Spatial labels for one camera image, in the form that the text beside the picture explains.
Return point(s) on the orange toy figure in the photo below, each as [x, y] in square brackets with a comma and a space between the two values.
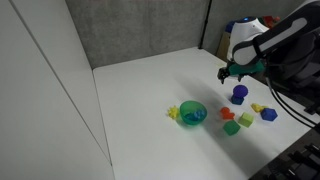
[226, 113]

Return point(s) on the wooden toy shelf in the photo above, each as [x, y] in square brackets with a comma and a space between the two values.
[222, 45]

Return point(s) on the light green cube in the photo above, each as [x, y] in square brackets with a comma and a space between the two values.
[246, 119]

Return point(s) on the blue toy figure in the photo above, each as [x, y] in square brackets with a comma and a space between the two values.
[194, 115]

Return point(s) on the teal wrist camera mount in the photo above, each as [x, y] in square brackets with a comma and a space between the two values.
[248, 68]

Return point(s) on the blue hexagon block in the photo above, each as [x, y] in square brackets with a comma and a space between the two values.
[268, 114]

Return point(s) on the dark blue block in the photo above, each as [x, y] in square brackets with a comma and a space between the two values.
[237, 100]

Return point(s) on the red storage bin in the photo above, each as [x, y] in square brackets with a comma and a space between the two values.
[267, 20]

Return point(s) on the black corner pole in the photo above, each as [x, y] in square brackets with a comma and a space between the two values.
[205, 23]

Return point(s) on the yellow toy figure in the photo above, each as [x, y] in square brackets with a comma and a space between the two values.
[257, 107]

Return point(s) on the purple spiky ball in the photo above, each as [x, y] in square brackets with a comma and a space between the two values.
[240, 90]

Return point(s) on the dark green cube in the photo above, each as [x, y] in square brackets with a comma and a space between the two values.
[231, 127]

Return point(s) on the green translucent bowl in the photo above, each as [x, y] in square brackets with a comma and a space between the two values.
[193, 120]

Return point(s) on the yellow spiky toy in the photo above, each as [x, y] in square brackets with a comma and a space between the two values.
[173, 112]

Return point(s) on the black equipment beside table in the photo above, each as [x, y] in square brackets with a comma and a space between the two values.
[296, 163]

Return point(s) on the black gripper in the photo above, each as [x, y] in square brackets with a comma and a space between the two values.
[230, 71]

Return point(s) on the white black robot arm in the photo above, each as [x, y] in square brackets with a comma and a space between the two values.
[266, 36]

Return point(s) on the blue storage bin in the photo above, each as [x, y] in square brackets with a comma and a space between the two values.
[230, 26]

